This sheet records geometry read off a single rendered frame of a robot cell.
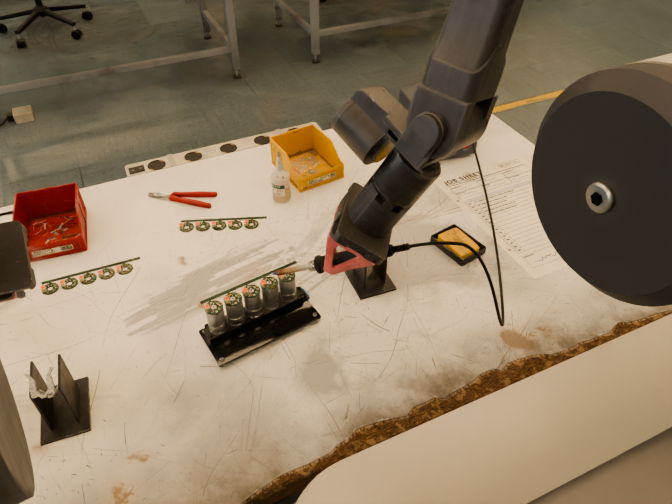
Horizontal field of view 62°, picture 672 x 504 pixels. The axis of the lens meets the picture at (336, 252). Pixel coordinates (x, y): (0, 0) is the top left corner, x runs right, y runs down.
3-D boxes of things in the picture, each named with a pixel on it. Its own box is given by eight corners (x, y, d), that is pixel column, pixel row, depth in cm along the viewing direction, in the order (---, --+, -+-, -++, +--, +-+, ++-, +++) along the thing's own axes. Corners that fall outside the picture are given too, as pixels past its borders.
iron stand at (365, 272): (353, 304, 89) (369, 293, 80) (337, 253, 91) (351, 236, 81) (388, 294, 91) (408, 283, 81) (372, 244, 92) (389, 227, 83)
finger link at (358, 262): (300, 271, 70) (336, 225, 64) (313, 235, 75) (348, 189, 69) (347, 296, 72) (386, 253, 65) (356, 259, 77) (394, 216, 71)
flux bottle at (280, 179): (270, 194, 105) (266, 148, 98) (287, 190, 106) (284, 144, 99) (275, 205, 102) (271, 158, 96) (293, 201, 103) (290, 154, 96)
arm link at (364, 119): (447, 131, 52) (487, 116, 58) (366, 47, 54) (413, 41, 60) (379, 212, 60) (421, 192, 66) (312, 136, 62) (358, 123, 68)
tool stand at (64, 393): (52, 442, 72) (24, 450, 62) (37, 367, 74) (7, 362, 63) (99, 428, 74) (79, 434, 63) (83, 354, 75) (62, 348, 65)
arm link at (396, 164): (429, 177, 57) (455, 165, 61) (385, 128, 58) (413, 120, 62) (392, 219, 61) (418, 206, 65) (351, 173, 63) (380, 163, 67)
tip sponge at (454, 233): (485, 253, 93) (487, 246, 92) (461, 266, 90) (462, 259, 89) (453, 229, 97) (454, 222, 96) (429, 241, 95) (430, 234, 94)
